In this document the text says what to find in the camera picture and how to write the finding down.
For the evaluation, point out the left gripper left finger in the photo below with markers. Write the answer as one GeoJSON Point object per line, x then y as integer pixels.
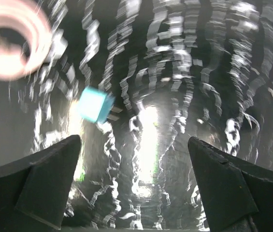
{"type": "Point", "coordinates": [34, 190]}

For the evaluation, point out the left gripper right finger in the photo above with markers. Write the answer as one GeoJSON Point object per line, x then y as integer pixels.
{"type": "Point", "coordinates": [237, 195]}

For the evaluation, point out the dark teal charger plug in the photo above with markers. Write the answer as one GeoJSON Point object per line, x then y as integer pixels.
{"type": "Point", "coordinates": [96, 106]}

